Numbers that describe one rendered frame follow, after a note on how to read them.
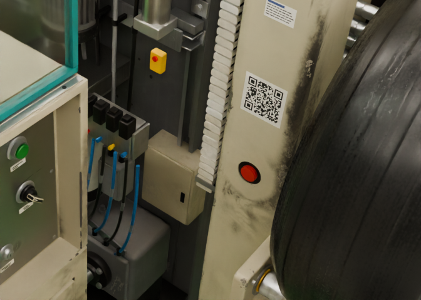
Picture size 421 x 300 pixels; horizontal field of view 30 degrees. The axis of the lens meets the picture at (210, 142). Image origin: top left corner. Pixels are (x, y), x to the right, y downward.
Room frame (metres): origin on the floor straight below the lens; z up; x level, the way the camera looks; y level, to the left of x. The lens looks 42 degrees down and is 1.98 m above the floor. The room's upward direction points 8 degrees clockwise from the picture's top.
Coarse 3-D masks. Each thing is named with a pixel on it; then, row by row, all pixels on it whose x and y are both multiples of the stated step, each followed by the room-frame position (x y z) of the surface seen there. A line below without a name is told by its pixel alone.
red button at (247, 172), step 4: (244, 168) 0.96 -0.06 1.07; (248, 168) 0.96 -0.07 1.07; (252, 168) 0.96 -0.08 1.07; (244, 172) 0.96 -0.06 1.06; (248, 172) 0.96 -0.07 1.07; (252, 172) 0.95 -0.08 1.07; (256, 172) 0.96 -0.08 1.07; (244, 176) 0.96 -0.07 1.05; (248, 176) 0.96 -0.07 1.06; (252, 176) 0.95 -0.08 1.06; (256, 176) 0.95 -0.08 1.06; (248, 180) 0.96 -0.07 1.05; (252, 180) 0.95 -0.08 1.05
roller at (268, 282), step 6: (270, 270) 0.88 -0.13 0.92; (264, 276) 0.86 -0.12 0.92; (270, 276) 0.86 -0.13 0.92; (264, 282) 0.85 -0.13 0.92; (270, 282) 0.85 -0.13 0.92; (276, 282) 0.85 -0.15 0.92; (258, 288) 0.85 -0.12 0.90; (264, 288) 0.84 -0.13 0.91; (270, 288) 0.84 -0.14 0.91; (276, 288) 0.84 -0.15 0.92; (264, 294) 0.84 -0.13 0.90; (270, 294) 0.84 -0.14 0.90; (276, 294) 0.83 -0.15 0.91
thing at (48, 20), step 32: (0, 0) 0.79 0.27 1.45; (32, 0) 0.84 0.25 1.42; (64, 0) 0.89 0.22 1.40; (0, 32) 0.79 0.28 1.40; (32, 32) 0.84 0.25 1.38; (64, 32) 0.89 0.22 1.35; (0, 64) 0.79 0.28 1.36; (32, 64) 0.83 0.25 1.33; (64, 64) 0.89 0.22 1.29; (0, 96) 0.78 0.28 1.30; (32, 96) 0.82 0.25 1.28
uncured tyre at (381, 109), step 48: (384, 48) 0.81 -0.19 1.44; (336, 96) 0.78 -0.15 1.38; (384, 96) 0.76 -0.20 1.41; (336, 144) 0.73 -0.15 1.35; (384, 144) 0.71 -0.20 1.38; (288, 192) 0.73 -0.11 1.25; (336, 192) 0.69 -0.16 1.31; (384, 192) 0.67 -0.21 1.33; (288, 240) 0.69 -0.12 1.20; (336, 240) 0.66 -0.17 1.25; (384, 240) 0.64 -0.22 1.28; (288, 288) 0.69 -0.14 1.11; (336, 288) 0.65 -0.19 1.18; (384, 288) 0.62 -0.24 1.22
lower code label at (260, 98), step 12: (252, 84) 0.97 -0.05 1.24; (264, 84) 0.96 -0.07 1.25; (252, 96) 0.97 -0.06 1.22; (264, 96) 0.96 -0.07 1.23; (276, 96) 0.95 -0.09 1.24; (252, 108) 0.97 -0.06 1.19; (264, 108) 0.96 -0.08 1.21; (276, 108) 0.95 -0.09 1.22; (264, 120) 0.96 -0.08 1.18; (276, 120) 0.95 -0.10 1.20
